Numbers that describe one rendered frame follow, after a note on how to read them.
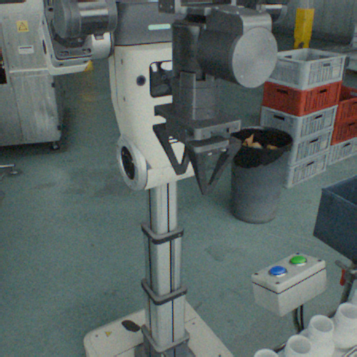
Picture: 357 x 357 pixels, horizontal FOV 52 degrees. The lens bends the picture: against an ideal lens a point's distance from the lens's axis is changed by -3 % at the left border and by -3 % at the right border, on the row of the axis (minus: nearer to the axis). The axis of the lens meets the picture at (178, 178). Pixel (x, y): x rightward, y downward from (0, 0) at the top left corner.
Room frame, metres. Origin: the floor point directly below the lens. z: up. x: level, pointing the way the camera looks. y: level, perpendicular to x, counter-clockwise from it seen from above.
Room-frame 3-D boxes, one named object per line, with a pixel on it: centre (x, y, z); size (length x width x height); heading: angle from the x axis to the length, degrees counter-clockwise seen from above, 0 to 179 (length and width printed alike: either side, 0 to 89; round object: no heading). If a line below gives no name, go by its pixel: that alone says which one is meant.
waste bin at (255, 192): (2.50, -0.59, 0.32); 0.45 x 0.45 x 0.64
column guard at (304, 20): (10.51, -3.34, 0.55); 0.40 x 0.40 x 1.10; 32
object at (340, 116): (3.65, -1.63, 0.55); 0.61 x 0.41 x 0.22; 124
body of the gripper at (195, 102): (0.44, -0.02, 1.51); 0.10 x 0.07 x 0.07; 32
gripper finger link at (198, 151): (0.43, -0.03, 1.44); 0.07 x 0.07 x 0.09; 32
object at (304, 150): (3.20, -1.08, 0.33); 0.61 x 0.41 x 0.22; 128
